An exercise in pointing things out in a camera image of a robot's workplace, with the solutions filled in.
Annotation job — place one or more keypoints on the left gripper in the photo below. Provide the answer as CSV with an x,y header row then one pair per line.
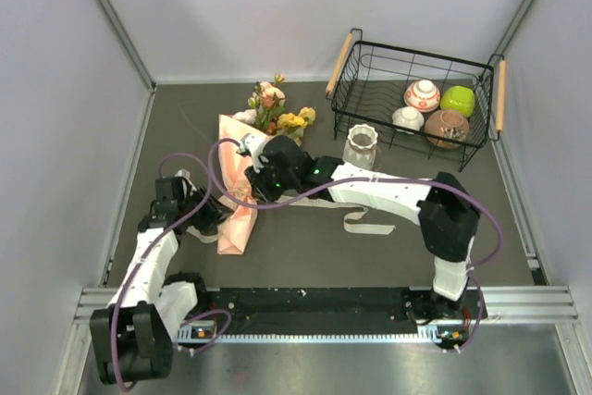
x,y
215,210

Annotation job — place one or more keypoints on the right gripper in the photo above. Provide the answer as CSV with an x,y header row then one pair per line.
x,y
257,181

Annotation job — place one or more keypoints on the artificial flower bunch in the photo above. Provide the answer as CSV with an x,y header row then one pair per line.
x,y
267,112

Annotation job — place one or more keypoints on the cream ribbon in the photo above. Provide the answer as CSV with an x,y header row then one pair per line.
x,y
352,221

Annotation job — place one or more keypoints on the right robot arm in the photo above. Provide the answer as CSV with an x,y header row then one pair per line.
x,y
438,207

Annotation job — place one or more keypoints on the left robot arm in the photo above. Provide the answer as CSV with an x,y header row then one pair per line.
x,y
132,337

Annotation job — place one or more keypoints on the white ribbed vase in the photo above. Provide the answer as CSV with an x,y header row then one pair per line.
x,y
360,148

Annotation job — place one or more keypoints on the small white bowl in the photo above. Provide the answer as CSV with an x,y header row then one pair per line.
x,y
408,120

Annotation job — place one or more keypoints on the white red patterned bowl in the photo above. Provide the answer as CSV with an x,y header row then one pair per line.
x,y
423,95

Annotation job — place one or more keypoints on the brown ceramic bowl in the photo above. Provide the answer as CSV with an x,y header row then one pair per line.
x,y
447,129

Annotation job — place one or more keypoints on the green plastic bowl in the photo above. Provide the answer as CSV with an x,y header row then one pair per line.
x,y
459,98

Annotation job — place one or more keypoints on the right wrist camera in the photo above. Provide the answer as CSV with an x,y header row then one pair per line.
x,y
252,145

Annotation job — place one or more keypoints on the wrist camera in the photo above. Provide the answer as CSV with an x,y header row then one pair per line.
x,y
252,145
188,186

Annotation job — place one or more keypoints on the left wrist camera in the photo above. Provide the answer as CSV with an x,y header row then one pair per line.
x,y
188,186

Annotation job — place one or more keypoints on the black wire basket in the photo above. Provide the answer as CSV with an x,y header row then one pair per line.
x,y
369,80

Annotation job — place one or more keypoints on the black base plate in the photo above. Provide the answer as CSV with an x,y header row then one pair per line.
x,y
314,310

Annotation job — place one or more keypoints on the white cable duct rail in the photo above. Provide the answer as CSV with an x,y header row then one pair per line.
x,y
199,333

